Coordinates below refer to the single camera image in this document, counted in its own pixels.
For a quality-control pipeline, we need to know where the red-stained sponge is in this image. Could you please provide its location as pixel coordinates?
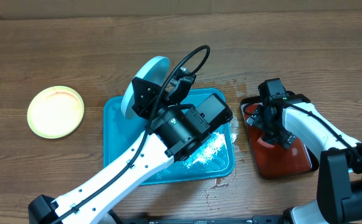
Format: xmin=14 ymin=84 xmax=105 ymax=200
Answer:
xmin=257 ymin=138 xmax=275 ymax=149

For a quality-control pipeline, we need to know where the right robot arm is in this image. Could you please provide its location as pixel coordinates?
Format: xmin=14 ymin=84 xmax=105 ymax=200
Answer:
xmin=240 ymin=78 xmax=362 ymax=223

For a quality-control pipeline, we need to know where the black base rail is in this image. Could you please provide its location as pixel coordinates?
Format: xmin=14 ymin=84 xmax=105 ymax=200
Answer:
xmin=120 ymin=215 xmax=289 ymax=224

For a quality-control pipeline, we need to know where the light blue plate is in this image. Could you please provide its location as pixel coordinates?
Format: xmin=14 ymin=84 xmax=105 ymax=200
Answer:
xmin=121 ymin=56 xmax=170 ymax=119

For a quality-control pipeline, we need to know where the black tray with red liquid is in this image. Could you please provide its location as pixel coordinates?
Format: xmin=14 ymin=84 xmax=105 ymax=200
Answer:
xmin=240 ymin=96 xmax=319 ymax=179

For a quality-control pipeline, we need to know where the teal plastic tray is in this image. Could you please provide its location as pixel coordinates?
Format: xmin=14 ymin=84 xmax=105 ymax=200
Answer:
xmin=103 ymin=96 xmax=236 ymax=185

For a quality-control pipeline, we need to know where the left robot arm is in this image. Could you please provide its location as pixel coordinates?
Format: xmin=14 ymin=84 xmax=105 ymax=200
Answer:
xmin=28 ymin=64 xmax=232 ymax=223

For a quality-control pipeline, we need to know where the yellow-green plate top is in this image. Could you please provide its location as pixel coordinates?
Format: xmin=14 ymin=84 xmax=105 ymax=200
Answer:
xmin=27 ymin=86 xmax=85 ymax=139

